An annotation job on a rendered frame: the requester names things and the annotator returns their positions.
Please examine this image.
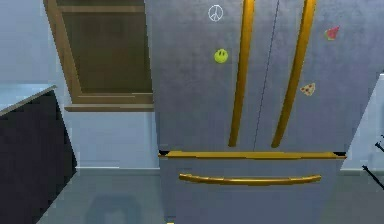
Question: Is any black kitchen counter cabinet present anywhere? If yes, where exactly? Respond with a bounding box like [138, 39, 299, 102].
[0, 84, 78, 224]

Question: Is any grey steel fridge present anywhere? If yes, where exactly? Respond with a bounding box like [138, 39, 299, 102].
[143, 0, 384, 224]

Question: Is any yellow smiley face magnet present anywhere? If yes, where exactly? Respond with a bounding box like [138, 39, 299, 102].
[213, 48, 230, 65]

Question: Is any white peace sign magnet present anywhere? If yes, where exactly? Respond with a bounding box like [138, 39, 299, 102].
[208, 4, 224, 23]

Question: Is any brown wooden framed window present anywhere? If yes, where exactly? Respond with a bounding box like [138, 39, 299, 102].
[43, 0, 155, 113]

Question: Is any pizza slice magnet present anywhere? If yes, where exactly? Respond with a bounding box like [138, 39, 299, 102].
[299, 82, 316, 97]

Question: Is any red watermelon slice magnet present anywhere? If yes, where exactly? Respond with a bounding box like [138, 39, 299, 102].
[324, 25, 341, 42]

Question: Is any white cabinet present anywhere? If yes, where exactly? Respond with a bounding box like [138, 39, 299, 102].
[341, 72, 384, 172]

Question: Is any gold fridge door handle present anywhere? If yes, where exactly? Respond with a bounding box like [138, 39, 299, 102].
[270, 0, 317, 149]
[227, 0, 256, 148]

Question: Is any gold fridge drawer handle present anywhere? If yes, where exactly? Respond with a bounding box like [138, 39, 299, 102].
[178, 173, 323, 187]

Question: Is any black thin bar handle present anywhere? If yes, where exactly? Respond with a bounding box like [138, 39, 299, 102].
[374, 134, 384, 154]
[362, 164, 384, 190]

